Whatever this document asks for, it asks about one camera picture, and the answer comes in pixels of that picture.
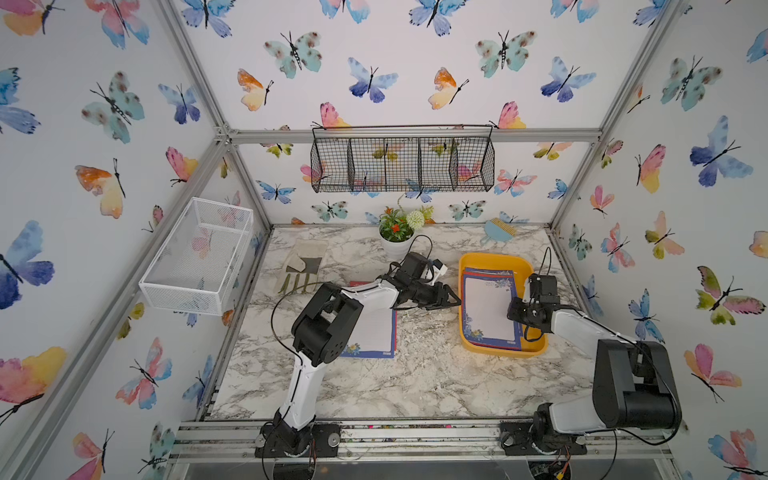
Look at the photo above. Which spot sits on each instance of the blue stationery paper stack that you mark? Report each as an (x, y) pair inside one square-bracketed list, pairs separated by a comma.
[(486, 297)]

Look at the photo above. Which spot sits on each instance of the potted flower plant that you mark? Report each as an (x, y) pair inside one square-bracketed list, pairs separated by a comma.
[(398, 226)]

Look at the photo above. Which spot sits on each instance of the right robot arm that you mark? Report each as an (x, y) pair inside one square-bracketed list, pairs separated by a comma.
[(633, 387)]

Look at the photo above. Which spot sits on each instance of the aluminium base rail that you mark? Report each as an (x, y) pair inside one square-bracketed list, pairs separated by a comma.
[(397, 440)]

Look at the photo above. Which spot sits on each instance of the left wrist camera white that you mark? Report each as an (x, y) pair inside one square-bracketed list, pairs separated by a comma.
[(436, 269)]

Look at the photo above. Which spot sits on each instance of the white mesh wall basket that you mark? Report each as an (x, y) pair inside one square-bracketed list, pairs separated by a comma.
[(195, 268)]

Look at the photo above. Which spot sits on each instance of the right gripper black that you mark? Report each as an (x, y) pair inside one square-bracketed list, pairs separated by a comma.
[(512, 308)]

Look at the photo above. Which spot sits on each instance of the blue dustpan brush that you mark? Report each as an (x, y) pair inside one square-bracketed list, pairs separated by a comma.
[(498, 231)]

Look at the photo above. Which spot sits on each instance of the beige work glove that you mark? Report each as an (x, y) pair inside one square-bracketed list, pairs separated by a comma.
[(299, 274)]

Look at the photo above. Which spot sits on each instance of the blue floral stationery paper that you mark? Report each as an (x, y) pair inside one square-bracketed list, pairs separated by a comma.
[(374, 336)]

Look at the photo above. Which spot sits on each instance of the yellow storage tray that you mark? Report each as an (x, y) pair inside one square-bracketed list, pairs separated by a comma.
[(534, 342)]

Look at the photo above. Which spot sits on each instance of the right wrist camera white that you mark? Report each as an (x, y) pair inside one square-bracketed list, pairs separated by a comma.
[(530, 294)]

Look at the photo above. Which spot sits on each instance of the black wire wall basket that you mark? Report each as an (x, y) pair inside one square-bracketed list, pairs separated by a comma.
[(429, 159)]

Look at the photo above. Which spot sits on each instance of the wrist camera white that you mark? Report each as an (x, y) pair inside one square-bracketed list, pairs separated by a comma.
[(436, 269), (530, 294)]

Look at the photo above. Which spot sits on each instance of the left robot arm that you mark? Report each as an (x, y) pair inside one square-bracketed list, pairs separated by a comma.
[(322, 332)]

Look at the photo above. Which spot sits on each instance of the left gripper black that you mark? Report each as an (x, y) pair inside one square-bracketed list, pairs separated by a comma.
[(442, 304)]

